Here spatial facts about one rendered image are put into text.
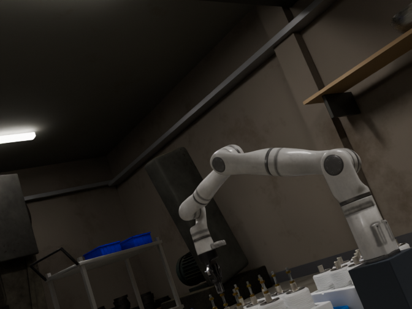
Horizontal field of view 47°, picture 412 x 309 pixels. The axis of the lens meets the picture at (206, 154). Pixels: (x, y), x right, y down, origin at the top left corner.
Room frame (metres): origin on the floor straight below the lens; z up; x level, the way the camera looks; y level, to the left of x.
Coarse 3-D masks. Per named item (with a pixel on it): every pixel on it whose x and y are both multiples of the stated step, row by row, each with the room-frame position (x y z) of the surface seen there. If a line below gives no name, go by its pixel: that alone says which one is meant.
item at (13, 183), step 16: (0, 176) 5.86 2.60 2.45; (16, 176) 6.02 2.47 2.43; (0, 192) 5.81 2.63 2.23; (16, 192) 5.98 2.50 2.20; (0, 208) 5.77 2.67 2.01; (16, 208) 5.93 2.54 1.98; (0, 224) 5.73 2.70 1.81; (16, 224) 5.89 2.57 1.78; (0, 240) 5.69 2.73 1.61; (16, 240) 5.85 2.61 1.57; (32, 240) 6.01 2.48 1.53; (0, 256) 5.66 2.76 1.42; (16, 256) 5.80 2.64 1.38; (32, 256) 6.27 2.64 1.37; (0, 272) 5.90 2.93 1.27; (16, 272) 6.05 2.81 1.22; (32, 272) 6.22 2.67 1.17; (0, 288) 5.93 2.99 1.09; (16, 288) 6.01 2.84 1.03; (32, 288) 6.15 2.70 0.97; (0, 304) 5.96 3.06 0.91; (16, 304) 5.97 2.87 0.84; (32, 304) 6.11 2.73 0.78
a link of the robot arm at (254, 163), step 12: (216, 156) 1.58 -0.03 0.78; (228, 156) 1.56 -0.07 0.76; (240, 156) 1.53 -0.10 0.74; (252, 156) 1.51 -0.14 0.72; (264, 156) 1.48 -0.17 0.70; (216, 168) 1.60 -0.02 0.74; (228, 168) 1.57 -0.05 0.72; (240, 168) 1.55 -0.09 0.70; (252, 168) 1.52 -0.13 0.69; (264, 168) 1.49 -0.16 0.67
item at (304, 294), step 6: (306, 288) 1.83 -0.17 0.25; (288, 294) 1.83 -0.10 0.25; (294, 294) 1.81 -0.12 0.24; (300, 294) 1.81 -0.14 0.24; (306, 294) 1.82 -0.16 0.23; (288, 300) 1.83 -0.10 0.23; (294, 300) 1.81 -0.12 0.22; (300, 300) 1.81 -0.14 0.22; (306, 300) 1.81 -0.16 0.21; (312, 300) 1.83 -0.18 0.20; (288, 306) 1.85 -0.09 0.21; (294, 306) 1.82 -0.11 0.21; (300, 306) 1.81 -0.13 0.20; (306, 306) 1.81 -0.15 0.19; (312, 306) 1.82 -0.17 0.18
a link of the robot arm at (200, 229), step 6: (204, 210) 1.85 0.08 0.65; (204, 216) 1.85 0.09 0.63; (198, 222) 1.86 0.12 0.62; (204, 222) 1.84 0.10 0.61; (192, 228) 1.83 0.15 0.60; (198, 228) 1.82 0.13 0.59; (204, 228) 1.83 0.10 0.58; (192, 234) 1.84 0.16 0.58; (198, 234) 1.82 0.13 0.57; (204, 234) 1.83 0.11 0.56
